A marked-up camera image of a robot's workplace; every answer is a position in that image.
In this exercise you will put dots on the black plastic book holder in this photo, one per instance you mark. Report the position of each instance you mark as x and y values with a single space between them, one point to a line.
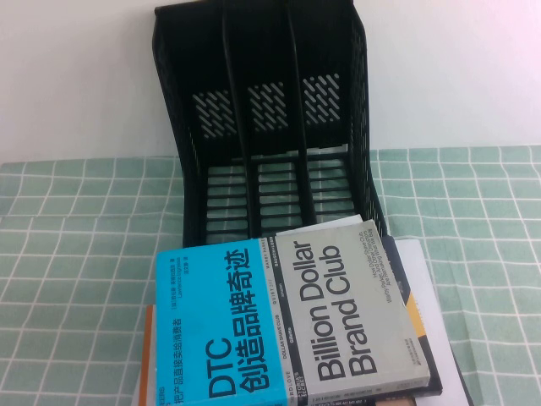
270 51

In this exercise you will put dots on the large white book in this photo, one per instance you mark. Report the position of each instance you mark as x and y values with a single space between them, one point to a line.
448 359

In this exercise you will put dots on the dark robot textbook orange swirl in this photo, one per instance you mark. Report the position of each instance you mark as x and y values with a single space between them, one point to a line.
416 313

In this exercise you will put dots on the orange-edged book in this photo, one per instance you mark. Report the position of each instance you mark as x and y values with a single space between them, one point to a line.
146 359

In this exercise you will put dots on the green checked tablecloth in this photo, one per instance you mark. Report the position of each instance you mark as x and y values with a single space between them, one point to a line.
63 254

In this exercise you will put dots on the blue and grey DTC book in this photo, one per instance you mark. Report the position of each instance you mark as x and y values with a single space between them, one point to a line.
296 317

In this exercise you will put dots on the tan book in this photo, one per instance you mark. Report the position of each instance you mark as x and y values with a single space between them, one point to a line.
397 401

